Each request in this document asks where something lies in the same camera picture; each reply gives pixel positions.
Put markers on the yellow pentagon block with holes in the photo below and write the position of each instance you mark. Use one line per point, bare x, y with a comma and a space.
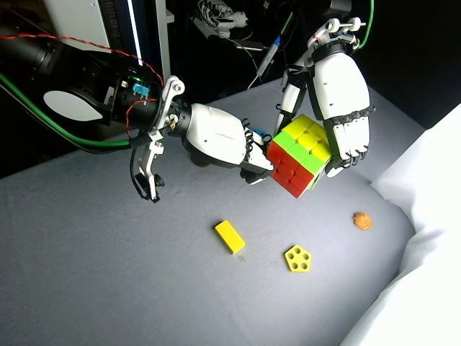
290, 260

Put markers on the white sheet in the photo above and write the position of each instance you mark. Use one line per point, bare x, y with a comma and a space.
414, 288

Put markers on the grey table cloth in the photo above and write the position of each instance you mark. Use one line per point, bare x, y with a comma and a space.
108, 270

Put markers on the yellow rectangular block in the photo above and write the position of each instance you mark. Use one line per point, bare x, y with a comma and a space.
229, 236

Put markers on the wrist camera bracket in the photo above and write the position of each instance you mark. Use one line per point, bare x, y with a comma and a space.
333, 26
169, 97

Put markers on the multicoloured puzzle cube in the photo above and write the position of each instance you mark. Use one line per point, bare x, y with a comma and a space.
295, 158

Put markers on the white cabinet with light strip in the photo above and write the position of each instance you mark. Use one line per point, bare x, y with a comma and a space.
72, 18

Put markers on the orange swirl cookie toy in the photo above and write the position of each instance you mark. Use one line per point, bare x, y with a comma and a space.
363, 222

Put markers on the spare white robot hand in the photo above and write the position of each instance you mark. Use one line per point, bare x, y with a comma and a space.
219, 18

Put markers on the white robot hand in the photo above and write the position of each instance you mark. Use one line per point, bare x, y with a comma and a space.
216, 137
338, 90

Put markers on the grey pen tool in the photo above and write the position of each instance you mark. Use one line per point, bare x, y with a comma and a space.
266, 61

